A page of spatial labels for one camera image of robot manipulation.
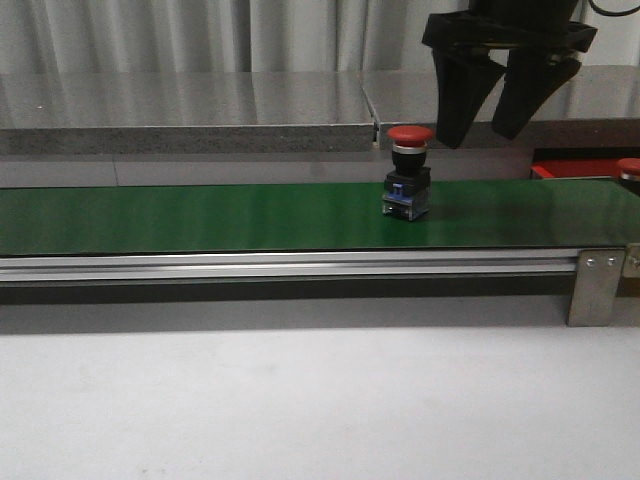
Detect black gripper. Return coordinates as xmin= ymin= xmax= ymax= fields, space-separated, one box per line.
xmin=422 ymin=1 xmax=597 ymax=148

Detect red mushroom push button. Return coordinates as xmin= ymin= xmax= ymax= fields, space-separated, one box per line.
xmin=382 ymin=125 xmax=434 ymax=222
xmin=616 ymin=157 xmax=640 ymax=196

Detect red plastic tray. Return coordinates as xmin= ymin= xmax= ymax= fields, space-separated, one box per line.
xmin=531 ymin=158 xmax=620 ymax=182

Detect green conveyor belt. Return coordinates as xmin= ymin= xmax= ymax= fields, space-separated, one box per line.
xmin=1 ymin=179 xmax=639 ymax=256

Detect steel conveyor end plate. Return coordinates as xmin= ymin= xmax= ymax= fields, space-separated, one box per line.
xmin=622 ymin=243 xmax=640 ymax=278

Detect grey granite counter slab left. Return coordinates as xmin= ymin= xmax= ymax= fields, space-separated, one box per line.
xmin=1 ymin=72 xmax=376 ymax=155

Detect white pleated curtain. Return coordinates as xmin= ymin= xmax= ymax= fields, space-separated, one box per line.
xmin=0 ymin=0 xmax=640 ymax=75

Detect aluminium conveyor frame rail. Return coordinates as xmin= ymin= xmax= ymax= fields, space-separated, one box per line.
xmin=1 ymin=248 xmax=579 ymax=286

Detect steel conveyor support bracket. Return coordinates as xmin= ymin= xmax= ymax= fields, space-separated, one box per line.
xmin=567 ymin=249 xmax=625 ymax=327

